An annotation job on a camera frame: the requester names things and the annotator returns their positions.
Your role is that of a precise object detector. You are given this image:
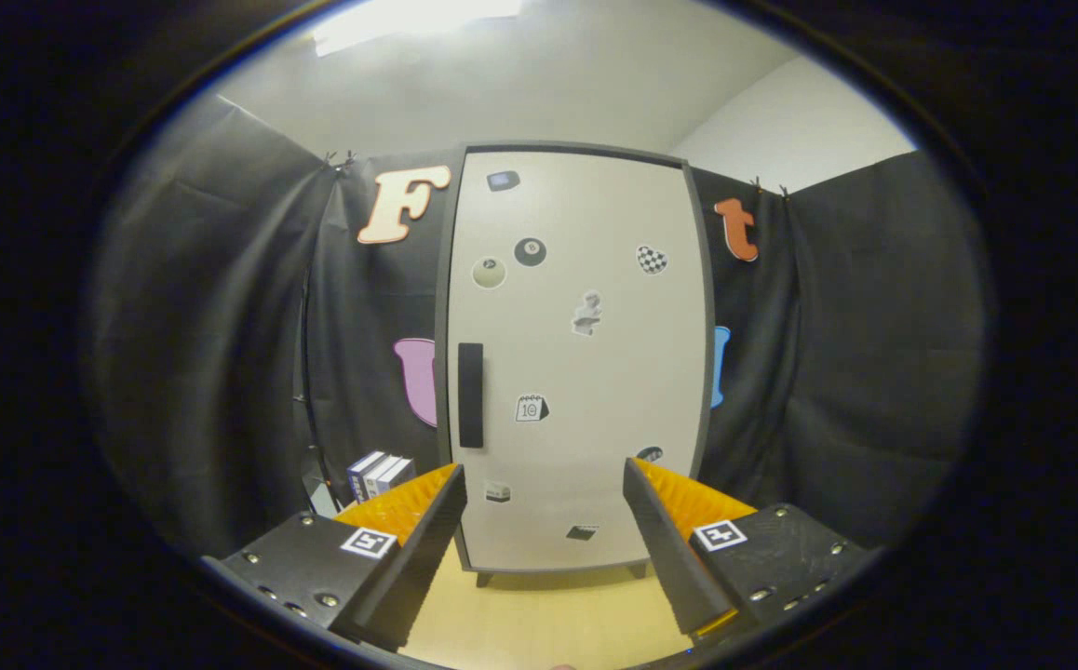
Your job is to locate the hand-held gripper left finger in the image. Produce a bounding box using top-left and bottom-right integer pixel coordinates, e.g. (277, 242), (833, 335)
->
(199, 462), (468, 652)

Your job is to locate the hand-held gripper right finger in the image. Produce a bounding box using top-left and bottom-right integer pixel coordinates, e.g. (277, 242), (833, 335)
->
(621, 456), (868, 643)

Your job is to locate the black door handle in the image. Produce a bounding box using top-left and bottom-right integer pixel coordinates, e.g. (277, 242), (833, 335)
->
(458, 342), (485, 449)

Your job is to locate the grey cabinet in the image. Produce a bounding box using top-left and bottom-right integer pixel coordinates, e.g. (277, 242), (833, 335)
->
(434, 140), (717, 589)

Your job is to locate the black backdrop cloth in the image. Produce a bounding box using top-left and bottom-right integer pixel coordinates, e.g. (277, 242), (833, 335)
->
(83, 93), (991, 559)

